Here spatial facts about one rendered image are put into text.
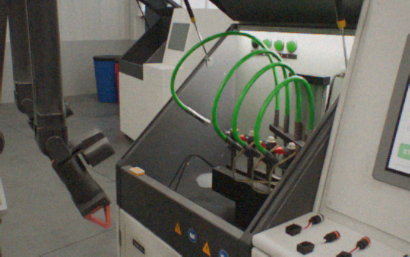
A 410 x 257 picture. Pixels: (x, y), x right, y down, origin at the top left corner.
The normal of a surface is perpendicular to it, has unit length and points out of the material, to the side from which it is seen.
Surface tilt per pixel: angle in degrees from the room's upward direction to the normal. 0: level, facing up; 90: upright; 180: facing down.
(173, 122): 90
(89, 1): 90
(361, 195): 76
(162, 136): 90
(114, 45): 90
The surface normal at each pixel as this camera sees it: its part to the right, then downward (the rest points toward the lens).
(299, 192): 0.61, 0.19
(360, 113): -0.77, -0.11
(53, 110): 0.50, -0.04
